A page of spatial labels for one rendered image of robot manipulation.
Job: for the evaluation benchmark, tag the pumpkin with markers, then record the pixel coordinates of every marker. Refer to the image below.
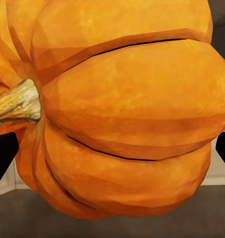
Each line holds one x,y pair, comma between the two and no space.
114,103

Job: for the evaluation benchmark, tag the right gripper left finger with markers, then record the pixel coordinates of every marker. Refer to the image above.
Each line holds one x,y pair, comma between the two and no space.
8,149

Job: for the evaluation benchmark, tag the cabinet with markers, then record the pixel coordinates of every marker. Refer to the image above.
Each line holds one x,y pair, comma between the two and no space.
24,213

